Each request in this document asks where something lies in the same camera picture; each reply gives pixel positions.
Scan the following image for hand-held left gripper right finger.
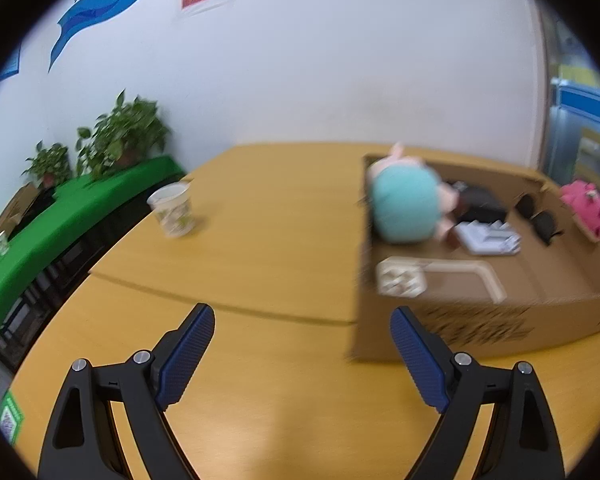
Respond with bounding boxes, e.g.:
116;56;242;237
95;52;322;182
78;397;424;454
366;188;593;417
390;306;566;480

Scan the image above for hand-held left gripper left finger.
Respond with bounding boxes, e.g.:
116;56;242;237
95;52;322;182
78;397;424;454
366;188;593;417
37;303;216;480

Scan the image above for large cardboard box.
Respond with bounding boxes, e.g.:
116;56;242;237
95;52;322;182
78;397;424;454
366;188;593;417
350;154;600;363

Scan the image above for grey folding phone stand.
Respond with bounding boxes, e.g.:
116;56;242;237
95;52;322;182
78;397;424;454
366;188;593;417
454;220;522;256

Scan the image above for clear phone case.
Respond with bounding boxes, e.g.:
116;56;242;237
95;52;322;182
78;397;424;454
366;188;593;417
376;256;507;305

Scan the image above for printed paper cup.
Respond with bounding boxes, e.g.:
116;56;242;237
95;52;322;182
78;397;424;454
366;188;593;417
146;182;197;239

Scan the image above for teal and pink plush toy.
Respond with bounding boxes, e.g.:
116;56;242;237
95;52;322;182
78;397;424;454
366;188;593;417
367;142;458;245

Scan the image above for small black product box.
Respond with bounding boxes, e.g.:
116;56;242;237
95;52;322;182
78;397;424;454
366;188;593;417
455;185;508;223

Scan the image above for black sunglasses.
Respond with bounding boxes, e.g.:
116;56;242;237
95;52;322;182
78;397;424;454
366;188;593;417
515;192;565;246

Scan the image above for green square sticker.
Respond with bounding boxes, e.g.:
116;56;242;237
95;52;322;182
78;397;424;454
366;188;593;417
0;390;25;443

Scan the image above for green tablecloth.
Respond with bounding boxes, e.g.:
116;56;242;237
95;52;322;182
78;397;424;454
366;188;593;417
0;155;188;391

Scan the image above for small brown cardboard box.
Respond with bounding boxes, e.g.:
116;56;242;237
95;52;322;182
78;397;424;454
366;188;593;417
0;182;56;241

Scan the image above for large potted green plant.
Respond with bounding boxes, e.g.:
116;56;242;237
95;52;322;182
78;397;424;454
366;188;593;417
76;89;173;181

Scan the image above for small potted green plant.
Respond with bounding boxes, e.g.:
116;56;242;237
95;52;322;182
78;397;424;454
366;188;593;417
24;141;73;190

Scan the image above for glass partition with blue band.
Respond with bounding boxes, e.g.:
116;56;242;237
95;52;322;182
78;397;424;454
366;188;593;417
537;10;600;186

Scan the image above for blue framed wall poster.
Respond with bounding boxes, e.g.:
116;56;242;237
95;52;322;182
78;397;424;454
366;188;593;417
0;47;22;83

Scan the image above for blue wave wall banner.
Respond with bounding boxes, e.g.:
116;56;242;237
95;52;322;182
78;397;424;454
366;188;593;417
47;0;191;75

